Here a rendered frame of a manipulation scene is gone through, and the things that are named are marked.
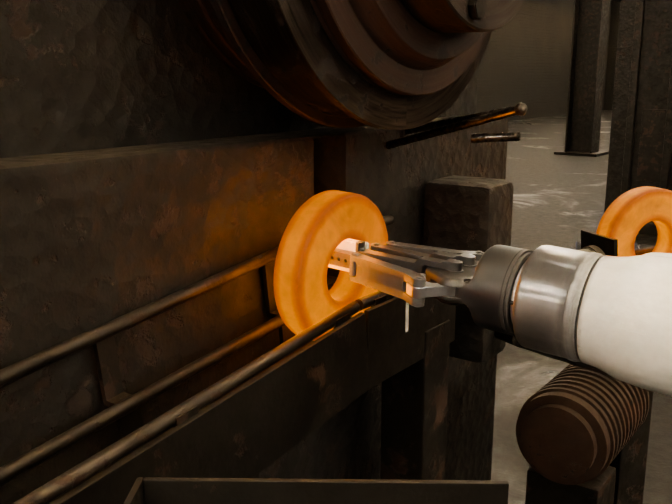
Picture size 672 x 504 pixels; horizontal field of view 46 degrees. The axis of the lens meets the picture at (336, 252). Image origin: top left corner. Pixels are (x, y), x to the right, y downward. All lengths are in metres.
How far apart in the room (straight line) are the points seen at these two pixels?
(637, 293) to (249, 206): 0.37
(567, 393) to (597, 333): 0.46
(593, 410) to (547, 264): 0.45
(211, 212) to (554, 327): 0.33
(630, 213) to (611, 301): 0.54
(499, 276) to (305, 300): 0.19
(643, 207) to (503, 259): 0.51
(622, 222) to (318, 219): 0.53
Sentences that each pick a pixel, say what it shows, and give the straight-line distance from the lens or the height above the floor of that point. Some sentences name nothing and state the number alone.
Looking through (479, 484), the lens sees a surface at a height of 0.72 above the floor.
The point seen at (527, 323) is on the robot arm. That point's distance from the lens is 0.65.
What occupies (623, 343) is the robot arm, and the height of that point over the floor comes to 0.74.
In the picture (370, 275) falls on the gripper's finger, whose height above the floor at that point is 0.76.
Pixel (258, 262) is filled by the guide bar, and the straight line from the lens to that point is 0.78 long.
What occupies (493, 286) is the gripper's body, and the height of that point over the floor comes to 0.76.
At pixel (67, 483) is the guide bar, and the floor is 0.67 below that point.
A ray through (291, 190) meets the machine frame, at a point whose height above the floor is 0.82.
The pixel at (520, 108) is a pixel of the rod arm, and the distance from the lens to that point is 0.85.
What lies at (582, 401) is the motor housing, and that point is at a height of 0.53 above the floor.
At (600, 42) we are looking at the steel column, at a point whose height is 1.27.
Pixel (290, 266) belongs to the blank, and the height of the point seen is 0.76.
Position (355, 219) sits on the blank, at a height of 0.80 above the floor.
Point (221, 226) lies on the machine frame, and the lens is 0.75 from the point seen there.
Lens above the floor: 0.94
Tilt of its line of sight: 13 degrees down
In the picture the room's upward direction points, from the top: straight up
